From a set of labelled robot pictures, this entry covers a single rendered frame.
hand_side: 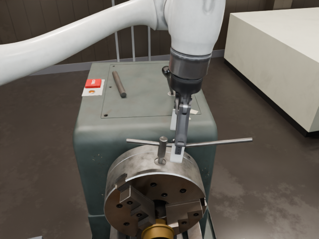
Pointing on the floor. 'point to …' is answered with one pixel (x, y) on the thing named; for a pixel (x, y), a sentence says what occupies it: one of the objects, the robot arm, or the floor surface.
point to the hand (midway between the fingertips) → (175, 141)
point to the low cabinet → (279, 61)
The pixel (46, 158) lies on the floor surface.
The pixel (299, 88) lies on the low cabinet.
